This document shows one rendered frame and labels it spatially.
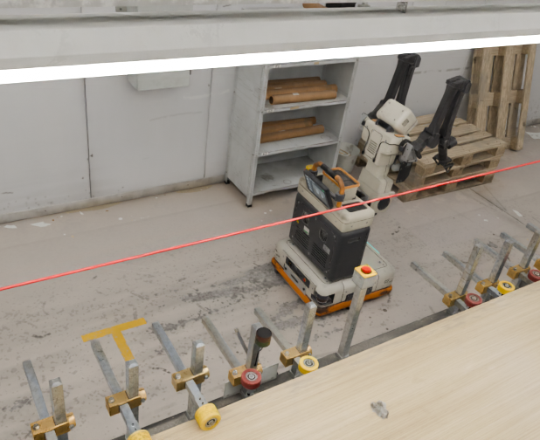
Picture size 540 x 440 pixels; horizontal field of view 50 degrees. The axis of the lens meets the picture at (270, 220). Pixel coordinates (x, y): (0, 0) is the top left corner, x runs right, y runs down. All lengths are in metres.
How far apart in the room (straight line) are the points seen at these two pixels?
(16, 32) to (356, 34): 0.65
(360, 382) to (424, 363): 0.32
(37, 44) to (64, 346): 2.88
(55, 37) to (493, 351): 2.30
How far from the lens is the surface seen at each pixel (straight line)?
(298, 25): 1.18
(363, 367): 2.49
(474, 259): 3.01
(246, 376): 2.34
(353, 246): 3.72
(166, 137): 4.79
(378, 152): 3.71
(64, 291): 4.08
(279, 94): 4.67
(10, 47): 0.98
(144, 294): 4.01
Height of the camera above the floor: 2.67
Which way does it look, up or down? 34 degrees down
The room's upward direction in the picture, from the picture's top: 9 degrees clockwise
